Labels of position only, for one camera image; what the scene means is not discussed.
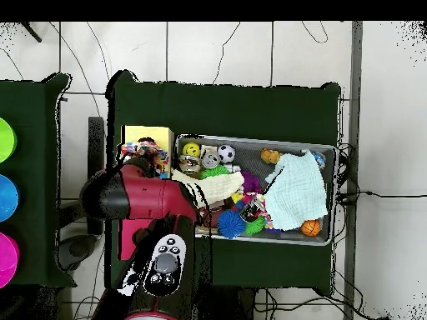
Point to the bright pink disc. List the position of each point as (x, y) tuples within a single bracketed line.
[(8, 260)]

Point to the black crushed can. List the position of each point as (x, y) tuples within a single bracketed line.
[(252, 210)]

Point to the yellow smiley ball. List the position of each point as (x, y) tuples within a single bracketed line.
[(191, 150)]

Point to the black rod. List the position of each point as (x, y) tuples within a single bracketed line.
[(31, 32)]

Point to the polka dot cloth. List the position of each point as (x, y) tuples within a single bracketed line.
[(146, 148)]

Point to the mint green waffle cloth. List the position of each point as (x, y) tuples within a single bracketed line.
[(297, 196)]

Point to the cream waffle cloth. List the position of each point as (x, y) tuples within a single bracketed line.
[(220, 188)]

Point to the black chair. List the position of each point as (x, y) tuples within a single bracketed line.
[(96, 143)]

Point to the dark green table cloth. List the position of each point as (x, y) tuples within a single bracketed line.
[(217, 106), (33, 100)]

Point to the blue spiky puffer ball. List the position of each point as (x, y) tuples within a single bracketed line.
[(231, 224)]

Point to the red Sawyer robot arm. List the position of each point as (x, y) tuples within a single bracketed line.
[(150, 196)]

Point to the shallow mesh bin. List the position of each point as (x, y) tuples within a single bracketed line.
[(247, 150)]

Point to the small soccer ball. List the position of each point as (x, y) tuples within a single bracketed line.
[(226, 153)]

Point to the small orange basketball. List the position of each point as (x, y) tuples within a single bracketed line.
[(311, 228)]

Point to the bright blue disc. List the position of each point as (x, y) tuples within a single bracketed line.
[(8, 198)]

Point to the brown plush toy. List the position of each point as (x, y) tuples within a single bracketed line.
[(270, 156)]

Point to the wooden box with three holes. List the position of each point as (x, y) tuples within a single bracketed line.
[(156, 135)]

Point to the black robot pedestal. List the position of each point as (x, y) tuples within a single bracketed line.
[(230, 306)]

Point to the bright green disc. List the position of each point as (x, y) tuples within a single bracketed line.
[(6, 140)]

